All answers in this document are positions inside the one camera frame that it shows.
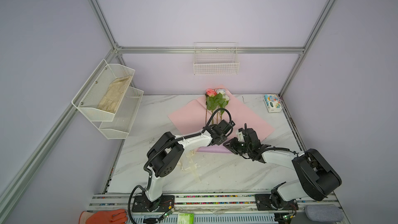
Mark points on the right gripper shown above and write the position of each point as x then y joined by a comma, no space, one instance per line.
232,146

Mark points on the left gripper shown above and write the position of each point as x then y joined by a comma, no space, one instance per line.
223,139

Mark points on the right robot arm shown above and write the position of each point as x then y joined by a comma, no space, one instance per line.
315,176

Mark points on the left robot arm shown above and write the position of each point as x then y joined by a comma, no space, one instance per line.
165,154

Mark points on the cream printed ribbon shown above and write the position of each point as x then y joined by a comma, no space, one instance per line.
187,165

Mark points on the tissue pack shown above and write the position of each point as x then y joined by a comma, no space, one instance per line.
273,103

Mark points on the green label box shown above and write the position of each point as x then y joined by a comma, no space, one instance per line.
185,218

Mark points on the lower white mesh shelf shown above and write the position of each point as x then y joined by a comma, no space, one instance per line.
120,127

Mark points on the white mesh shelf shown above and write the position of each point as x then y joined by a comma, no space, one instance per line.
101,97
120,127

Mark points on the grey sponge pad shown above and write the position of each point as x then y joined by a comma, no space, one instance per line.
324,213

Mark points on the beige cloth in shelf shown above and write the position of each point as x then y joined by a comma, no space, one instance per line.
114,94

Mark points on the orange rubber glove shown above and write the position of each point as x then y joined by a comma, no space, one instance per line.
118,216

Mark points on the upper white mesh shelf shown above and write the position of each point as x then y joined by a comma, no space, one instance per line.
101,97

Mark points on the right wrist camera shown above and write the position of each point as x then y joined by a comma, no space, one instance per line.
241,136

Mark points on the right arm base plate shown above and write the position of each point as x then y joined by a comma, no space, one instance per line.
272,202

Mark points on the white wire wall basket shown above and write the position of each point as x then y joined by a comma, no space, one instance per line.
216,58

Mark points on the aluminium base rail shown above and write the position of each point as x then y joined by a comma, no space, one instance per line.
215,208

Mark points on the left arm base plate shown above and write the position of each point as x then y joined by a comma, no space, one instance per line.
142,204

